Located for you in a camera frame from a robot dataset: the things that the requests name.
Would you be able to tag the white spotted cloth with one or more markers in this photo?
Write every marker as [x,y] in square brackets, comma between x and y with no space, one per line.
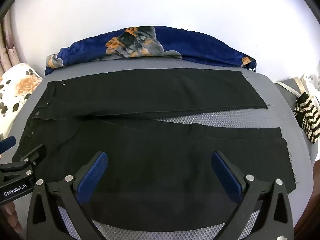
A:
[312,81]

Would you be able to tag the black pants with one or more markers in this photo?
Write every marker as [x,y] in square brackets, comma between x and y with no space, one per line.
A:
[155,95]

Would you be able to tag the floral pillow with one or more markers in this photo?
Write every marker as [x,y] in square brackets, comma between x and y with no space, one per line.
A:
[17,87]

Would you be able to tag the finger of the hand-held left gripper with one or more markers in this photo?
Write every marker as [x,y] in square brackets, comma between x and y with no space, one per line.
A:
[7,143]
[32,155]

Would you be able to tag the blue printed blanket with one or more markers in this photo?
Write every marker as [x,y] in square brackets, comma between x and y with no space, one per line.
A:
[195,45]

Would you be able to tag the pink patterned curtain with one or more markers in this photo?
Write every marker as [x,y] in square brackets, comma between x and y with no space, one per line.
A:
[8,45]

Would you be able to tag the black white striped cloth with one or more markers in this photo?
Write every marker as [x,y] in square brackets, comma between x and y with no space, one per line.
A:
[308,120]

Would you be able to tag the grey mesh mat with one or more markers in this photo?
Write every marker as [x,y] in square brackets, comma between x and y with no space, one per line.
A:
[212,122]

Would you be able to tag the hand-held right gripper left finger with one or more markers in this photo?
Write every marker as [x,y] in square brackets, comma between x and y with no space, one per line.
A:
[96,172]

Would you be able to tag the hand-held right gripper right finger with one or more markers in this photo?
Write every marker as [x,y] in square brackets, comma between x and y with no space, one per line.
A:
[222,172]

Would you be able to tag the person's left hand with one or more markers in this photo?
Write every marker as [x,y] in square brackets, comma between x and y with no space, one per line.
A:
[10,212]

